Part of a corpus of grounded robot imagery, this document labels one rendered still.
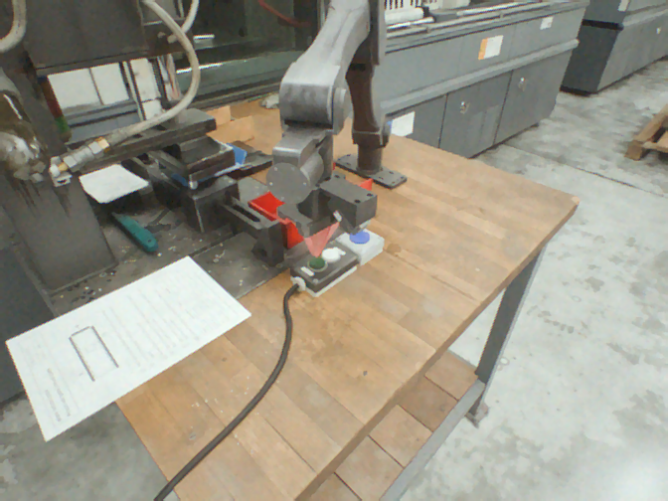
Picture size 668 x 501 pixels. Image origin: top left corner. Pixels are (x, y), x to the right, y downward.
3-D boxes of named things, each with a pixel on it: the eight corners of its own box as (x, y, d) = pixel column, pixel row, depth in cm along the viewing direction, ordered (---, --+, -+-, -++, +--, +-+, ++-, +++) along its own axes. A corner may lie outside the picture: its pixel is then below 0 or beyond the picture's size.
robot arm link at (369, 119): (381, 150, 97) (371, 45, 66) (354, 146, 99) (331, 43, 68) (387, 127, 99) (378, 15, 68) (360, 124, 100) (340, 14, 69)
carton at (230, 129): (254, 141, 122) (251, 115, 117) (179, 168, 108) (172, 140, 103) (231, 129, 129) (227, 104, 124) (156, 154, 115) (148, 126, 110)
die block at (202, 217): (244, 216, 88) (238, 186, 83) (203, 236, 82) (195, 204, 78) (195, 185, 99) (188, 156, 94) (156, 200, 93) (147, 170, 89)
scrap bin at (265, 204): (371, 202, 93) (372, 178, 89) (287, 250, 79) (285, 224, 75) (333, 184, 99) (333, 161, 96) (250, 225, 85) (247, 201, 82)
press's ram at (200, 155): (243, 177, 83) (216, 8, 64) (114, 229, 68) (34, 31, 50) (196, 150, 92) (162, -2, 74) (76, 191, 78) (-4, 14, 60)
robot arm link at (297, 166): (323, 209, 51) (323, 112, 43) (260, 199, 52) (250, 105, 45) (347, 170, 59) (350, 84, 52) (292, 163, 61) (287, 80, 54)
